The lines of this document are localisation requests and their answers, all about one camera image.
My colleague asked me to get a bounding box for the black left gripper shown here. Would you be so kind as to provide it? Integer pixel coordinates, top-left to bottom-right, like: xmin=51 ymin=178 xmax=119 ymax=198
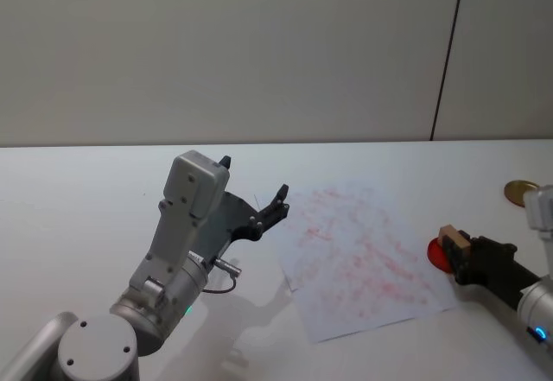
xmin=192 ymin=155 xmax=290 ymax=268

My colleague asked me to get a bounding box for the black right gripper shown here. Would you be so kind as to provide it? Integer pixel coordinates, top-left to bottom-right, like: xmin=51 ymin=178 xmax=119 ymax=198
xmin=444 ymin=229 xmax=542 ymax=311

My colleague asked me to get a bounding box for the wooden stamp block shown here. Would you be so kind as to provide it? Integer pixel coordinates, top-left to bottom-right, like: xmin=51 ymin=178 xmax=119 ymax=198
xmin=437 ymin=224 xmax=471 ymax=256

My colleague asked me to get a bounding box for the round red ink pad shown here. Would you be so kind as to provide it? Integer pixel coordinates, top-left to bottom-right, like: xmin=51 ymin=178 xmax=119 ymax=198
xmin=426 ymin=237 xmax=455 ymax=275

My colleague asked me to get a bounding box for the round gold lid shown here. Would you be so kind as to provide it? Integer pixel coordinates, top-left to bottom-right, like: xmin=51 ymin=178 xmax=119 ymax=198
xmin=504 ymin=178 xmax=539 ymax=206

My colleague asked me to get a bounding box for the white paper with red marks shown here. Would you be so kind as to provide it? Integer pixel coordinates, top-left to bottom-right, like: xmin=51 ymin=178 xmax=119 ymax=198
xmin=275 ymin=177 xmax=458 ymax=344

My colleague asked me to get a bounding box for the thin dark cable silver plug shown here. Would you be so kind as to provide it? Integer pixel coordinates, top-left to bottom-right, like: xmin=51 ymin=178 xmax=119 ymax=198
xmin=200 ymin=257 xmax=242 ymax=295

